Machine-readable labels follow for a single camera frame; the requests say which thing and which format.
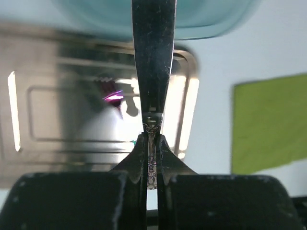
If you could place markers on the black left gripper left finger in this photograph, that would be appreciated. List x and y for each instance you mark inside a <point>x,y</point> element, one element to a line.
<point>113,200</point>

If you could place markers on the green paper napkin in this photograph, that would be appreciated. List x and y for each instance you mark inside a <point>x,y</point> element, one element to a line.
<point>269,123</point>

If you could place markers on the silver table knife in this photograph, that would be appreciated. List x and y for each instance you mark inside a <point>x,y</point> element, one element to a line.
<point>153,24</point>

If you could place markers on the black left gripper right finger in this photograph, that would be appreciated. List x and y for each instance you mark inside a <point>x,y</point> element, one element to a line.
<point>191,201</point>

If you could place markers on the silver metal tray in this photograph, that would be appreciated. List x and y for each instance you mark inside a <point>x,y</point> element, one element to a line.
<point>68,101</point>

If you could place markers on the teal plastic bin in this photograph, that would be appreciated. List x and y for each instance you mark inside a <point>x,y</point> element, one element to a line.
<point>195,19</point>

